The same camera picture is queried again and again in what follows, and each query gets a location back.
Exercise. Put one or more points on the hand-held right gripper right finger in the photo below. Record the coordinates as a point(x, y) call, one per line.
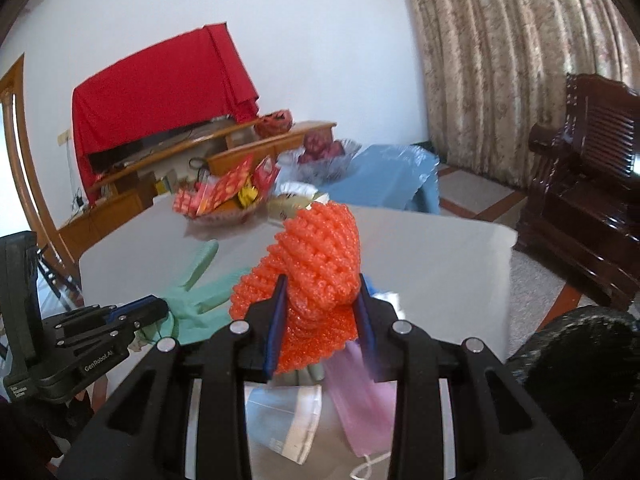
point(365, 320)

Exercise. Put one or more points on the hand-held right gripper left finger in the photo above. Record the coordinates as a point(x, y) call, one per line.
point(275, 325)

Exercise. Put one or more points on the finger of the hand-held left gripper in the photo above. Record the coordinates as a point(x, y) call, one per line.
point(127, 310)
point(147, 319)

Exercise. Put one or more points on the green rubber glove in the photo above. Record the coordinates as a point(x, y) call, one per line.
point(200, 305)

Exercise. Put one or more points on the orange sponge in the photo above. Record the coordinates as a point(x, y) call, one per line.
point(320, 250)

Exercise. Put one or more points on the pink face mask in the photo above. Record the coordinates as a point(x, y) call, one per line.
point(360, 410)

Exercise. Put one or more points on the wooden television cabinet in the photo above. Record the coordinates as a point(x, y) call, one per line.
point(115, 210)

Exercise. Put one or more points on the glass snack bowl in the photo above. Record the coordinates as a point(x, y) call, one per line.
point(225, 217)

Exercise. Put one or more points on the yellow snack packet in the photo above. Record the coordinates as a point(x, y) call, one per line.
point(249, 196)

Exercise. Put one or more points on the pile of red snack packets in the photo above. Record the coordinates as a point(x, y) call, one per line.
point(220, 192)

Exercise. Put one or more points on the blue plastic cloth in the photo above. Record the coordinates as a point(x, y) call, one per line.
point(390, 175)

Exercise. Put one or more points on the glass fruit bowl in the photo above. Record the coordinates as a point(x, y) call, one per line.
point(320, 171)

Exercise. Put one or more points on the black television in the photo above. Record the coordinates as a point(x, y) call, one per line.
point(125, 152)

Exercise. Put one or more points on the red apple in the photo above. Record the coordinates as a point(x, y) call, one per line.
point(316, 145)
point(336, 150)

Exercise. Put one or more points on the red woven basket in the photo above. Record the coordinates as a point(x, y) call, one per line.
point(274, 124)

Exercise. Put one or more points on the black plastic bag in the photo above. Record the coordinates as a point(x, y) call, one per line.
point(575, 385)

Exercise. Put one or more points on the red cloth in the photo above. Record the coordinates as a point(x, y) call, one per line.
point(150, 90)

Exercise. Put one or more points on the dark wooden armchair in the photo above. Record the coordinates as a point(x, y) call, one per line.
point(590, 160)

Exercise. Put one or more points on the beige patterned curtain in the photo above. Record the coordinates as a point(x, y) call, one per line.
point(500, 60)

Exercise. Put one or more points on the wooden door frame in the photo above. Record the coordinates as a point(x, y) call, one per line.
point(20, 125)

